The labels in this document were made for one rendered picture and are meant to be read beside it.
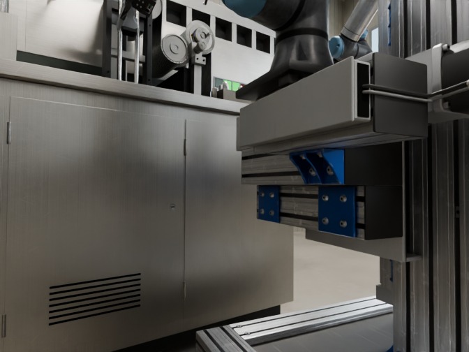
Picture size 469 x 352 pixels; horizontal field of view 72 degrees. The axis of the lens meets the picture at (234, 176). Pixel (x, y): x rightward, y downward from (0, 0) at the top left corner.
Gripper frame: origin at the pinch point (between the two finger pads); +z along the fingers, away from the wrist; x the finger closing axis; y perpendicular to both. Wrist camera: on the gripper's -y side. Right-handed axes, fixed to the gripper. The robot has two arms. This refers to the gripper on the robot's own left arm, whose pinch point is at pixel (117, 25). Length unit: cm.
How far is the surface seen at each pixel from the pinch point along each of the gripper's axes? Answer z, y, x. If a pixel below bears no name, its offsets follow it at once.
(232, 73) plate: 12, 72, 61
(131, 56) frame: 7.2, 8.0, -0.2
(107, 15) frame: -0.1, -3.5, 4.8
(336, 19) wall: -54, 277, 319
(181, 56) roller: 4.7, 29.2, 20.2
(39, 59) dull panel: 39, -19, 30
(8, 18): 19.8, -29.8, 11.6
